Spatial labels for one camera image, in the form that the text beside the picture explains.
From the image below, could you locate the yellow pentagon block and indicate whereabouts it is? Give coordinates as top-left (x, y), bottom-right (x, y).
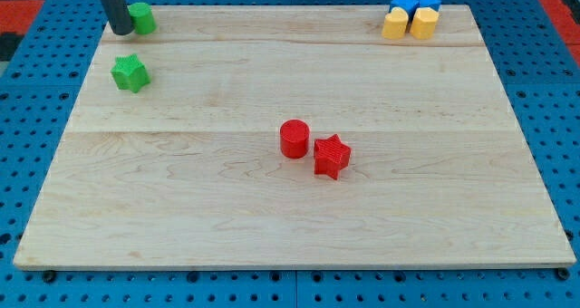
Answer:
top-left (410, 7), bottom-right (440, 40)

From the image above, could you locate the blue cube block left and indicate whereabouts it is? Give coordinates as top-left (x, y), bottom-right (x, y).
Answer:
top-left (389, 0), bottom-right (420, 19)

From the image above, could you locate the blue block right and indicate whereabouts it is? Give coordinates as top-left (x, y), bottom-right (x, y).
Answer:
top-left (419, 0), bottom-right (441, 12)

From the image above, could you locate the green cylinder block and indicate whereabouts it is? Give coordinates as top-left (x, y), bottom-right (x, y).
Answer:
top-left (128, 2), bottom-right (157, 35)

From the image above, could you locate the red cylinder block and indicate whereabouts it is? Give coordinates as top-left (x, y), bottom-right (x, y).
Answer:
top-left (280, 120), bottom-right (310, 159)

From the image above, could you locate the green star block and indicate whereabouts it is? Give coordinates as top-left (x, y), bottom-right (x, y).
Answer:
top-left (111, 53), bottom-right (150, 93)

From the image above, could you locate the red star block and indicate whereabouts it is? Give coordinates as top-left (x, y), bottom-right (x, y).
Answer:
top-left (314, 134), bottom-right (352, 180)

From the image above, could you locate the wooden board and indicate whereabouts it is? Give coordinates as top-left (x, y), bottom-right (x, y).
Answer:
top-left (14, 5), bottom-right (576, 271)

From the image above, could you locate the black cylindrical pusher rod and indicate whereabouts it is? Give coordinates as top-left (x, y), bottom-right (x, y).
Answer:
top-left (100, 0), bottom-right (133, 35)

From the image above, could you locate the yellow heart block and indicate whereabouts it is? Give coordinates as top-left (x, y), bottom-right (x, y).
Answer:
top-left (382, 7), bottom-right (409, 40)

